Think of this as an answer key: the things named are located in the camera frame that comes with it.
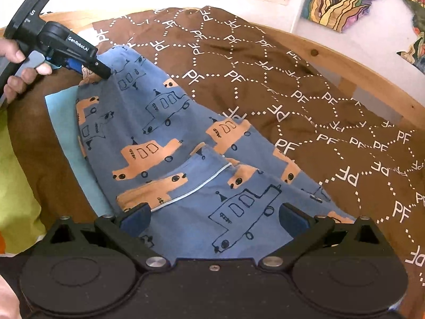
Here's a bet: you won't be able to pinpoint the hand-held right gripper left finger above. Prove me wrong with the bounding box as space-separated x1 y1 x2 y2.
43 203 168 271

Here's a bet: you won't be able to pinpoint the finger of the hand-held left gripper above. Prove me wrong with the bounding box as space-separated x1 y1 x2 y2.
61 57 84 74
55 47 112 79

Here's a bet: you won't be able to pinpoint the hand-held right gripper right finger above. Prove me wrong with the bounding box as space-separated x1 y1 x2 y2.
258 203 386 271

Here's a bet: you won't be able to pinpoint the blue car print pants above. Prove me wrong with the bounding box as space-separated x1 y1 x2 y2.
75 46 357 261

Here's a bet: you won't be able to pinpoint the person's left hand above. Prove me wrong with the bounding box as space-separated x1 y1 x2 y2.
0 37 53 103

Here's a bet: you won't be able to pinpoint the colourful printed bed sheet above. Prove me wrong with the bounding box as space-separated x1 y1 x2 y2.
45 85 125 221

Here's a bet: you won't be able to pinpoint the brown letter print blanket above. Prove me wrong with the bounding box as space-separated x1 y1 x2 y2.
7 5 425 289

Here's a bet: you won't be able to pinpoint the lime green cloth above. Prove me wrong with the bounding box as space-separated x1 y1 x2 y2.
0 106 47 255

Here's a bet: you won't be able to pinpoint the wooden bed frame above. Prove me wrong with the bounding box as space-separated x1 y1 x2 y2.
0 6 425 318

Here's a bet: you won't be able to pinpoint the white wall pipe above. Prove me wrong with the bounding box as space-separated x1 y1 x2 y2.
290 0 315 34

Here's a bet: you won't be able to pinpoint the swirly colourful wall poster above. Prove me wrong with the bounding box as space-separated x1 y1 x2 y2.
300 0 405 34

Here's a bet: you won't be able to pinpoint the dark flower wall poster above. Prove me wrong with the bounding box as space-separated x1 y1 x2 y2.
396 0 425 64

